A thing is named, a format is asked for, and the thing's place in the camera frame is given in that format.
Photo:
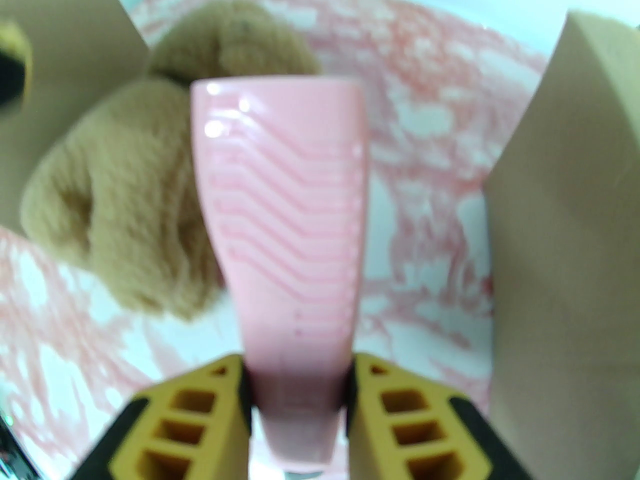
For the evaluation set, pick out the brown teddy bear plush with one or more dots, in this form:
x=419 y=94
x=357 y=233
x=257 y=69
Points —
x=125 y=193

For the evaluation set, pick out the pink utility knife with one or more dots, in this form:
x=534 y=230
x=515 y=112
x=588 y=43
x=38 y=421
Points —
x=285 y=218

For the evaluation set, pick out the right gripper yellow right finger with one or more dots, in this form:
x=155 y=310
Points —
x=400 y=428

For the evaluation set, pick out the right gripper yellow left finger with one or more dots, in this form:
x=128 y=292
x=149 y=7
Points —
x=200 y=428

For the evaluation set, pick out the squat cardboard express box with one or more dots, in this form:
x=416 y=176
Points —
x=575 y=268

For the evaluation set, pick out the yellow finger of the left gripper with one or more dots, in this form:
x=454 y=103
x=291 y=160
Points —
x=15 y=68

